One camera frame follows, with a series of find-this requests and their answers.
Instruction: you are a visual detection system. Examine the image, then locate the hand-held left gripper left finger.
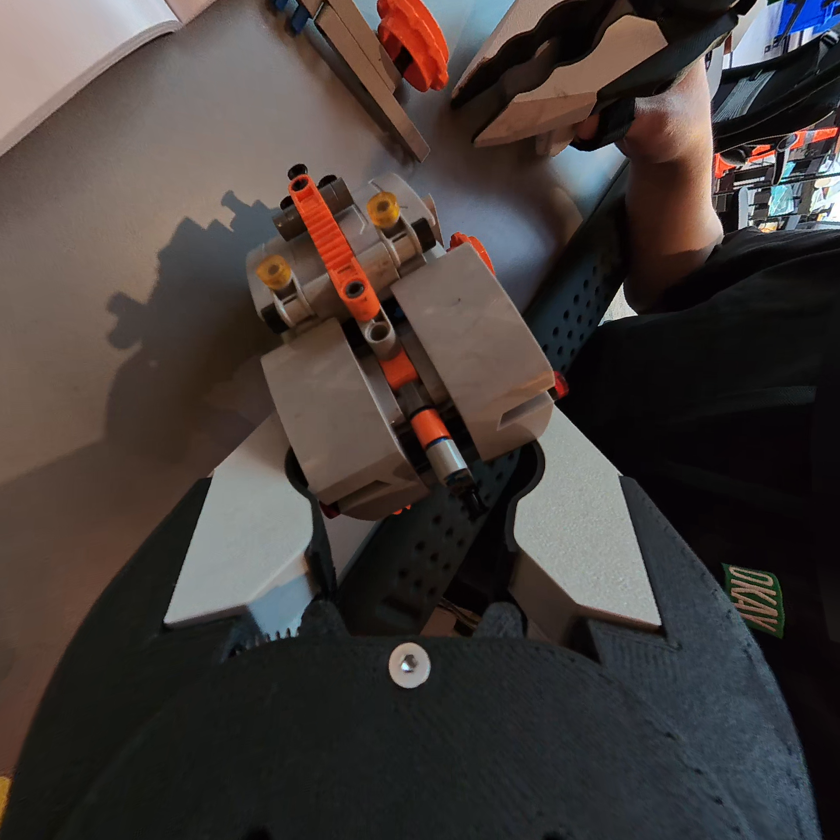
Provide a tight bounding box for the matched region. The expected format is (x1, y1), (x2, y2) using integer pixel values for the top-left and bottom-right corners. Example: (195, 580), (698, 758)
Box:
(164, 413), (339, 634)

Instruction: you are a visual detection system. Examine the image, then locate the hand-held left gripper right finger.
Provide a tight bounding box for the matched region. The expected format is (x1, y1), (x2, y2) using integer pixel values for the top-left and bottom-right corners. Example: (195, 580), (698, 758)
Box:
(504, 407), (662, 643)

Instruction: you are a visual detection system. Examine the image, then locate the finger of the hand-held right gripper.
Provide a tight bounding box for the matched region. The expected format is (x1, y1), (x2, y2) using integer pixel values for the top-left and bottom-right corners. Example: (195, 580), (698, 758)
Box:
(450, 0), (634, 111)
(471, 13), (667, 157)

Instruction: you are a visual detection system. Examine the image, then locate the grey beam with orange gear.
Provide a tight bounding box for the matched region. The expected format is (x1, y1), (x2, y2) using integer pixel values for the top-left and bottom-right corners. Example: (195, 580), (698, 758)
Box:
(268, 0), (451, 164)

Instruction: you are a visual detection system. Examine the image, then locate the grey toy brick robot model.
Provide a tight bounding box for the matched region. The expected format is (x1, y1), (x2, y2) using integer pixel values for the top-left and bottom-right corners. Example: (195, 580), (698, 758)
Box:
(246, 164), (569, 523)

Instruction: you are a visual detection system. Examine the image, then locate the person's right hand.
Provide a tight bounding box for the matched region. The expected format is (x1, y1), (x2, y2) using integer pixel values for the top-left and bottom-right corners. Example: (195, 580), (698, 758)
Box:
(620, 58), (716, 166)

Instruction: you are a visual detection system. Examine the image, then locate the background storage shelf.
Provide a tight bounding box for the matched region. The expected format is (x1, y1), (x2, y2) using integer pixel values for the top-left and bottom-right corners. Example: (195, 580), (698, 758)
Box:
(705, 0), (840, 231)

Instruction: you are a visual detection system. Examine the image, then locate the person's black shirt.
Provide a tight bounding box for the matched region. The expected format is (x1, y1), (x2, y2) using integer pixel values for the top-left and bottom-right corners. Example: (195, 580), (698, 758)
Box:
(567, 226), (840, 840)

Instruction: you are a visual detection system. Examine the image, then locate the black perforated panel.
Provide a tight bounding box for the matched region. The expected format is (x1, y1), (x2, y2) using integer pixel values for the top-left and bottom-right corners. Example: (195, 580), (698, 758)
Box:
(335, 161), (632, 636)

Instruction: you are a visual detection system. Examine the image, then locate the open instruction booklet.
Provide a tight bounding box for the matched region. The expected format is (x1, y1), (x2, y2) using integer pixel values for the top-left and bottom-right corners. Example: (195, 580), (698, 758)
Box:
(0, 0), (204, 157)

